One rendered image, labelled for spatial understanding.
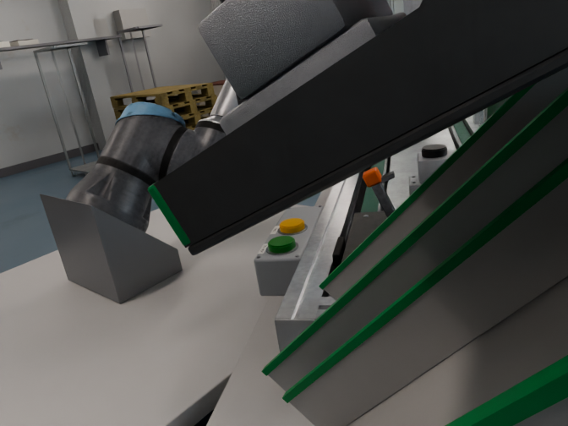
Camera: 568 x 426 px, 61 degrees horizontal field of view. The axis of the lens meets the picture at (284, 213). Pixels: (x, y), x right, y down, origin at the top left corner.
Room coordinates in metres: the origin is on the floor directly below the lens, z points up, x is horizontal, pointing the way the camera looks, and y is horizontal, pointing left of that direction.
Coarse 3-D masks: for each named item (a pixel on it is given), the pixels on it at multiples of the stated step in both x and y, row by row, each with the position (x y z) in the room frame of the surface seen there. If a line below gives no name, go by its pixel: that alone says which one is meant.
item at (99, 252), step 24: (48, 216) 0.86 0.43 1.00; (72, 216) 0.79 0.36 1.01; (96, 216) 0.74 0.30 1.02; (72, 240) 0.81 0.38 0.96; (96, 240) 0.75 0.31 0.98; (120, 240) 0.76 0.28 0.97; (144, 240) 0.79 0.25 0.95; (72, 264) 0.84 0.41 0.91; (96, 264) 0.77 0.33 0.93; (120, 264) 0.75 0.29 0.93; (144, 264) 0.78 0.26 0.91; (168, 264) 0.82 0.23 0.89; (96, 288) 0.79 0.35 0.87; (120, 288) 0.74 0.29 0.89; (144, 288) 0.77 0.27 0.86
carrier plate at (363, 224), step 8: (360, 216) 0.69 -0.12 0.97; (368, 216) 0.69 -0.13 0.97; (376, 216) 0.68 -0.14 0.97; (384, 216) 0.68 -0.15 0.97; (352, 224) 0.67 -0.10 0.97; (360, 224) 0.66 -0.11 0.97; (368, 224) 0.66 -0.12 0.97; (376, 224) 0.65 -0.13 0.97; (352, 232) 0.63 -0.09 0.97; (360, 232) 0.63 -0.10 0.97; (368, 232) 0.63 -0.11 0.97; (352, 240) 0.61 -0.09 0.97; (360, 240) 0.60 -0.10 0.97; (352, 248) 0.58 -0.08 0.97; (344, 256) 0.56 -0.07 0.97
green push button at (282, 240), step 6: (270, 240) 0.65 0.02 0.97; (276, 240) 0.64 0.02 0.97; (282, 240) 0.64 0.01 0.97; (288, 240) 0.64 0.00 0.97; (294, 240) 0.64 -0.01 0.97; (270, 246) 0.63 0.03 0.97; (276, 246) 0.62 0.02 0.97; (282, 246) 0.62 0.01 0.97; (288, 246) 0.62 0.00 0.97; (294, 246) 0.63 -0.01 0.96; (276, 252) 0.62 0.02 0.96; (282, 252) 0.62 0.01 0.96
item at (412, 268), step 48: (528, 96) 0.33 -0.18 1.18; (480, 144) 0.34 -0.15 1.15; (528, 144) 0.22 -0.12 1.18; (432, 192) 0.36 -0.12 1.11; (480, 192) 0.23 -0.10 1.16; (384, 240) 0.38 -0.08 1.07; (432, 240) 0.24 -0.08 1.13; (336, 288) 0.40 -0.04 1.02; (384, 288) 0.25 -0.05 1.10; (336, 336) 0.27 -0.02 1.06; (288, 384) 0.29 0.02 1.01
